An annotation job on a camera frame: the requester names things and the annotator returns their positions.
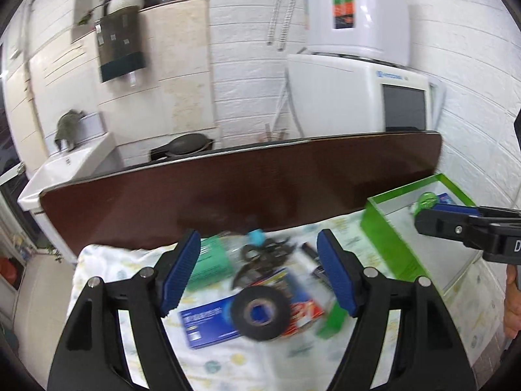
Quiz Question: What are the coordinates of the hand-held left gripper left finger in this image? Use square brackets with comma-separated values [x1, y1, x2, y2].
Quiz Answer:
[47, 229, 202, 391]

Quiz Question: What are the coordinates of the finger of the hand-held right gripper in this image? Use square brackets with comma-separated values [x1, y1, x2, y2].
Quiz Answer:
[414, 209, 469, 239]
[433, 205, 521, 219]

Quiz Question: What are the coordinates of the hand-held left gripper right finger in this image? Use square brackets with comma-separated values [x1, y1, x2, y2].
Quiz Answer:
[317, 229, 477, 391]

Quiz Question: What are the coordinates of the small green bottle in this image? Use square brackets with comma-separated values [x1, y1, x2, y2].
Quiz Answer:
[411, 192, 439, 216]

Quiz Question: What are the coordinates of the green box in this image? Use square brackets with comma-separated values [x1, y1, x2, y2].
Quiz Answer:
[360, 174, 485, 295]

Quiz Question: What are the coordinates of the black tape roll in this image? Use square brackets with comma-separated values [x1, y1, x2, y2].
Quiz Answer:
[230, 286, 292, 341]

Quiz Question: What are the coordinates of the person's right hand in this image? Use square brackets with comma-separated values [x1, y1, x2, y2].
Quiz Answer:
[504, 268, 521, 340]

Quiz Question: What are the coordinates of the white tube with dark end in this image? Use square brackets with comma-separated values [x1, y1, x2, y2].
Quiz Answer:
[310, 266, 331, 291]

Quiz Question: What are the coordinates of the green label water bottle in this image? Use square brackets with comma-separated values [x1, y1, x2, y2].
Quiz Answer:
[189, 230, 267, 292]

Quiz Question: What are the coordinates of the red and blue packet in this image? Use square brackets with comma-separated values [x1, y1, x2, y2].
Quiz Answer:
[249, 268, 327, 337]

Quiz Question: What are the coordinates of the small green block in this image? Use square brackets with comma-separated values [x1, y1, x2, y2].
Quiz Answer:
[317, 300, 347, 340]

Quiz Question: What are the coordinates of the blue flat box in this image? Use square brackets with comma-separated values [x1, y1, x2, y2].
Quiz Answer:
[179, 295, 245, 349]

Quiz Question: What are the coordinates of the brown hair claw clip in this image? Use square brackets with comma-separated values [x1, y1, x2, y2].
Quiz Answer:
[232, 238, 306, 288]

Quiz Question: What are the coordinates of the giraffe printed white cloth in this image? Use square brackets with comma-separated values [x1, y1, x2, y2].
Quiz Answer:
[67, 212, 505, 391]

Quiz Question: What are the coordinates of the white sink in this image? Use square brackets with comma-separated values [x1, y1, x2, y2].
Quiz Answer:
[17, 132, 120, 213]

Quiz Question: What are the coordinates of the white countertop water dispenser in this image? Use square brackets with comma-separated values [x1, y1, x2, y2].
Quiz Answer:
[285, 53, 447, 139]

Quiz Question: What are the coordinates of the red container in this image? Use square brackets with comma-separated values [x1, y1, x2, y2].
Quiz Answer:
[0, 256, 19, 291]

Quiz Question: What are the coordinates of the grey rag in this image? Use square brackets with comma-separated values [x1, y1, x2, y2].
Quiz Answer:
[55, 109, 87, 150]

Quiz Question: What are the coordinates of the cream cabinet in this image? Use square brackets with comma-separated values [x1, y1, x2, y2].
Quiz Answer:
[97, 0, 217, 168]

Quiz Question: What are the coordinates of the white water heater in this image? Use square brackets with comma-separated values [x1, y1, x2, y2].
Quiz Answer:
[304, 0, 410, 66]

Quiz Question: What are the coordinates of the dark hanging bag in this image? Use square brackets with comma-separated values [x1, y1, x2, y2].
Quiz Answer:
[94, 8, 147, 84]

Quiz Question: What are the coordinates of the white ribbed vase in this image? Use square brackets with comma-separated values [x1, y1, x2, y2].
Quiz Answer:
[106, 0, 145, 16]

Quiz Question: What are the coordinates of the corrugated metal hose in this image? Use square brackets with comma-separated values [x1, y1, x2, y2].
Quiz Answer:
[266, 0, 304, 45]
[278, 0, 311, 52]

